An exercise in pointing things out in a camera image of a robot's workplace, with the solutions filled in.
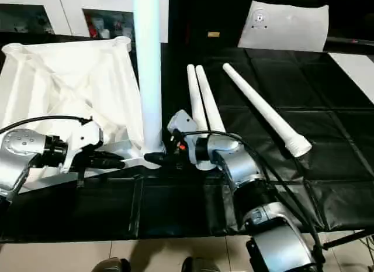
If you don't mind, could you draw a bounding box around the black work mat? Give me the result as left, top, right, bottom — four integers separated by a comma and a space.
0, 32, 374, 243

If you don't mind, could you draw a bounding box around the black cabinet with gold label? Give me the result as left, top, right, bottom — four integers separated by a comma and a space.
168, 0, 252, 49

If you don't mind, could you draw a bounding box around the white cabinet with glass doors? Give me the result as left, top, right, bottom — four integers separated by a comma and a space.
0, 0, 170, 43

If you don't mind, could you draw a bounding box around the black metal rod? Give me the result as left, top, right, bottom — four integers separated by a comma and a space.
321, 229, 374, 251

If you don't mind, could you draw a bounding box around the white flat board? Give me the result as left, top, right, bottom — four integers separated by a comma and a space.
327, 52, 374, 105

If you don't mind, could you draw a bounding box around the dark brown rounded object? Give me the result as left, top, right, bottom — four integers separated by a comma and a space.
95, 257, 131, 272
181, 256, 219, 272

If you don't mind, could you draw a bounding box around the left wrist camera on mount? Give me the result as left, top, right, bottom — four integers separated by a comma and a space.
57, 121, 105, 175

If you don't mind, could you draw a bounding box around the black horizontal bar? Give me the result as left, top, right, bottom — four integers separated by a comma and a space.
325, 36, 374, 47

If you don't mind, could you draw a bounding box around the white plastic table top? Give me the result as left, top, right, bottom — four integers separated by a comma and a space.
0, 36, 164, 194

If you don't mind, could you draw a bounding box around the white plastic table leg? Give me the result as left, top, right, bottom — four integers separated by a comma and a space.
195, 64, 227, 134
186, 64, 216, 172
131, 0, 164, 154
222, 63, 313, 159

